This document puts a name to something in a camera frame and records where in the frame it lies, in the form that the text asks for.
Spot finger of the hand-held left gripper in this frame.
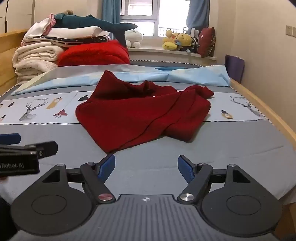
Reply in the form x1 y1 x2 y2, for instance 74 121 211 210
0 141 58 160
0 133 21 145

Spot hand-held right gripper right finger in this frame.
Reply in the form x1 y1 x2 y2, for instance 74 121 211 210
177 155 252 205

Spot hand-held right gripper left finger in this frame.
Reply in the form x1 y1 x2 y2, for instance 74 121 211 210
41 154 116 205

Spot dark red knit sweater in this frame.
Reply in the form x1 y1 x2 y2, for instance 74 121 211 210
75 70 215 154

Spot cream folded blanket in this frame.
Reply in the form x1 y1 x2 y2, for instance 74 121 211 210
12 42 66 85

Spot light blue sheet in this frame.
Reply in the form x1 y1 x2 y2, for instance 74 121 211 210
11 64 232 96

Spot red fluffy blanket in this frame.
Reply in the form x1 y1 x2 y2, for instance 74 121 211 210
57 39 131 67

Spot purple bag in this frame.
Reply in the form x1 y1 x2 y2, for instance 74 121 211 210
225 54 245 84

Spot white and pink folded cloth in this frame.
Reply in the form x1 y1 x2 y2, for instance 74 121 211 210
23 13 57 40

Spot white folded blanket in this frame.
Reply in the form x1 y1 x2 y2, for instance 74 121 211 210
49 26 104 39

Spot black and white plush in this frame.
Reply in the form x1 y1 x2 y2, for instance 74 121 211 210
190 37 201 53

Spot white wardrobe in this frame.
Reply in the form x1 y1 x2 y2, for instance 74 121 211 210
0 0 36 34

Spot red cushion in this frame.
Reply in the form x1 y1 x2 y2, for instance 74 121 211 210
198 27 216 58

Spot yellow round plush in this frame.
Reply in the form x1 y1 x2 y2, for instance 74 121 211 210
176 33 193 48

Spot yellow duck plush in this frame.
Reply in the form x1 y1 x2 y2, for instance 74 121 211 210
162 30 179 50

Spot teal shark plush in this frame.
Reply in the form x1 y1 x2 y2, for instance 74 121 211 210
54 13 138 48

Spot white plush toy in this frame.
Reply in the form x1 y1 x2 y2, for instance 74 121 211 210
125 30 144 49

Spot window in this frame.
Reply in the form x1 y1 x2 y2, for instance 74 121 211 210
120 0 193 38

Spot wooden bed frame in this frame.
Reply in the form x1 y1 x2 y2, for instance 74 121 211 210
0 29 296 241

